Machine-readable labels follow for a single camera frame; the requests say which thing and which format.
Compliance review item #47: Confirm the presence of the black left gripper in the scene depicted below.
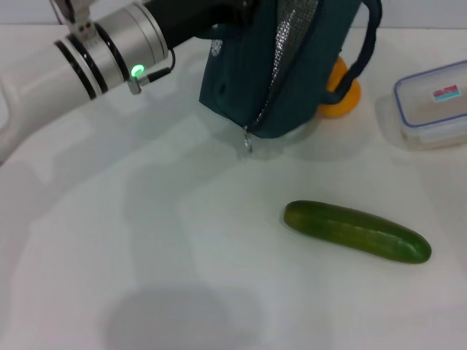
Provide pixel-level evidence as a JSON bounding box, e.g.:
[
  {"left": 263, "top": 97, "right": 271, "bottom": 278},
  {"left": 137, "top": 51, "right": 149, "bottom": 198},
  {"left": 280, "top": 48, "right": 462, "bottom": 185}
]
[{"left": 144, "top": 0, "right": 256, "bottom": 50}]

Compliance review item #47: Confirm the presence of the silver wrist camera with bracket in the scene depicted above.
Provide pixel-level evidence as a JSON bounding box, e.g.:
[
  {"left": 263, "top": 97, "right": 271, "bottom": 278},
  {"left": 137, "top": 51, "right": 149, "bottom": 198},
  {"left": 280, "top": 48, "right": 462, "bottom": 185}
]
[{"left": 49, "top": 0, "right": 96, "bottom": 39}]

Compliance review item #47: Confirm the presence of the clear container with blue-rimmed lid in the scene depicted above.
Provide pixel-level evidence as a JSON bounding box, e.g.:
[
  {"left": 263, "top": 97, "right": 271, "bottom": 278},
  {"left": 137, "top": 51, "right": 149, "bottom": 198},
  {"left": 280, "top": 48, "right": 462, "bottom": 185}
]
[{"left": 375, "top": 60, "right": 467, "bottom": 152}]

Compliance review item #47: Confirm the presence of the green cucumber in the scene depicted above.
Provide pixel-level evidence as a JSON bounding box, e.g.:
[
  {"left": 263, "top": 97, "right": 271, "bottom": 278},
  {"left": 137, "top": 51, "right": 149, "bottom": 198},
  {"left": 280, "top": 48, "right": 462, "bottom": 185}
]
[{"left": 283, "top": 200, "right": 433, "bottom": 265}]

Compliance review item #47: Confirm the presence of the orange pear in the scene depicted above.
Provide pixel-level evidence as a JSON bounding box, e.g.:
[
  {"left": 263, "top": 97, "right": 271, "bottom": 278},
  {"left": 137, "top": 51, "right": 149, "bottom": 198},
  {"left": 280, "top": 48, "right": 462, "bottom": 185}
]
[{"left": 317, "top": 56, "right": 362, "bottom": 120}]

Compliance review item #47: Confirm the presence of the black cable with silver plug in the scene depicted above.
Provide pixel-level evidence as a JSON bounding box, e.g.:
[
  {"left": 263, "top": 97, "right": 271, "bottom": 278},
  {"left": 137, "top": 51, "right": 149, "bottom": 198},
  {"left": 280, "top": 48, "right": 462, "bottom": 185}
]
[{"left": 126, "top": 49, "right": 177, "bottom": 95}]

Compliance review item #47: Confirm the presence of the dark teal fabric bag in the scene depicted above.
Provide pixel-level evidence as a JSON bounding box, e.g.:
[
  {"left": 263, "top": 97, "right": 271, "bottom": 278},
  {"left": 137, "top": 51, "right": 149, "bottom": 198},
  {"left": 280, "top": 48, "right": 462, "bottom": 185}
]
[{"left": 198, "top": 0, "right": 383, "bottom": 154}]

